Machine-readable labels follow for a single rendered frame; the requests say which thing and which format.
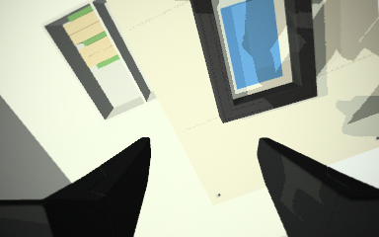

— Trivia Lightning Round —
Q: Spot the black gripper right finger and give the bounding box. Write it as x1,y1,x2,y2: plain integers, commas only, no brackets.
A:
257,137,379,237

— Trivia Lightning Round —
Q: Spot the beige wall panel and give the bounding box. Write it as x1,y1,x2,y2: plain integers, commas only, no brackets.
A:
106,0,379,205

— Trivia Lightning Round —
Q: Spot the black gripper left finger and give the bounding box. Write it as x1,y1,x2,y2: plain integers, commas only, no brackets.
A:
0,137,151,237

